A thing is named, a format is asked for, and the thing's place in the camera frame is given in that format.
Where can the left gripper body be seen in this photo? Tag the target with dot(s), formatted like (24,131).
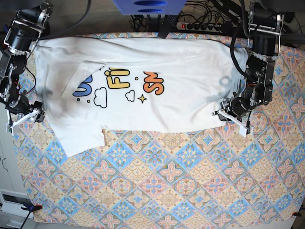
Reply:
(241,114)

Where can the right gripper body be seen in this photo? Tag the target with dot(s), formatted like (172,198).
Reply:
(12,127)

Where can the white printed T-shirt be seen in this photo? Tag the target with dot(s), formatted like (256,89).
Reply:
(137,84)

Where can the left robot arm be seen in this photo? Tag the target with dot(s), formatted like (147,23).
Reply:
(263,29)

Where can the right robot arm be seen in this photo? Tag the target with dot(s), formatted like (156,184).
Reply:
(21,38)

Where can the patterned tablecloth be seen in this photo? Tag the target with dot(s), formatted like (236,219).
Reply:
(213,178)

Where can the white cabinet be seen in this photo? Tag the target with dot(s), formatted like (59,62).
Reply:
(11,183)

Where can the orange clamp right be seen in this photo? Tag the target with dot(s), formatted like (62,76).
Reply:
(297,214)

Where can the black power strip red switch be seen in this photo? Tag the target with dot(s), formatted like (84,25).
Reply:
(190,26)

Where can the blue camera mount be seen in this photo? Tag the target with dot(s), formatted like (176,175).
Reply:
(142,7)

